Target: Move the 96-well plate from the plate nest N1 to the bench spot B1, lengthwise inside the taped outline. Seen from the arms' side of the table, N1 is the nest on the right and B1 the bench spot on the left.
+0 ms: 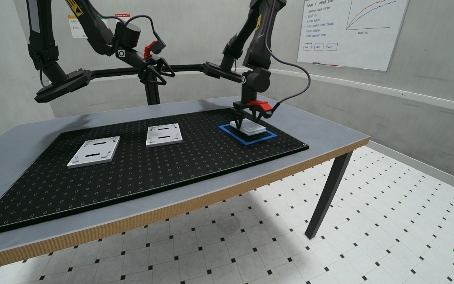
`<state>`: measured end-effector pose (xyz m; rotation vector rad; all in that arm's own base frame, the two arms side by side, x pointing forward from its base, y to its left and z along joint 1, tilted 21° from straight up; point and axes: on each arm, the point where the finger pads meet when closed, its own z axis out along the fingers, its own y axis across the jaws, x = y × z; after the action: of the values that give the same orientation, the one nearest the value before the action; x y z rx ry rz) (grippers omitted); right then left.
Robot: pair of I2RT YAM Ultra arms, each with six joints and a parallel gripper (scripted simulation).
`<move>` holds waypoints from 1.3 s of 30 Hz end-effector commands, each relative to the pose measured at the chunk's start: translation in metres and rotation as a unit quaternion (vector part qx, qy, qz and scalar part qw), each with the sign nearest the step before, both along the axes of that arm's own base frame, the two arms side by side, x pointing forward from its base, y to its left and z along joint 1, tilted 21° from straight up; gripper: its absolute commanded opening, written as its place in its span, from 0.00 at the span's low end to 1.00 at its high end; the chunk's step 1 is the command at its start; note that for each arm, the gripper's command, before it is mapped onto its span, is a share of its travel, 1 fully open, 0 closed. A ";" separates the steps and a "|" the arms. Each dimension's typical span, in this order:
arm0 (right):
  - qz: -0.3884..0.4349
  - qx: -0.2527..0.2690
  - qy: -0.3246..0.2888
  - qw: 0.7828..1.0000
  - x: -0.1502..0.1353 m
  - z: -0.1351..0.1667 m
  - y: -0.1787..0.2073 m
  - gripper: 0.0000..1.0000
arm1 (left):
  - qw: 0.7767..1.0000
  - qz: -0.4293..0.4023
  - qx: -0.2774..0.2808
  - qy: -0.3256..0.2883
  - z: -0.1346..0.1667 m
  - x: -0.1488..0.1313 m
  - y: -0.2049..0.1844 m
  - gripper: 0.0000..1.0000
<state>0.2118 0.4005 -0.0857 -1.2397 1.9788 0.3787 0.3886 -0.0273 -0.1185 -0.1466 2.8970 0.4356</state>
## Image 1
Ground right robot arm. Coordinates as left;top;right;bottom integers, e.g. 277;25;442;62
26;0;166;96

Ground white plate holder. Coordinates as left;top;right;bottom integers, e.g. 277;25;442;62
67;136;120;169
146;124;182;148

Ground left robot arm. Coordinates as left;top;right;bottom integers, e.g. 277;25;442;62
207;0;287;93

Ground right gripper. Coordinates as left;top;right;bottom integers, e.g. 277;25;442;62
128;41;175;86

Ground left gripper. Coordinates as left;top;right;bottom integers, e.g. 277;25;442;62
230;87;272;129

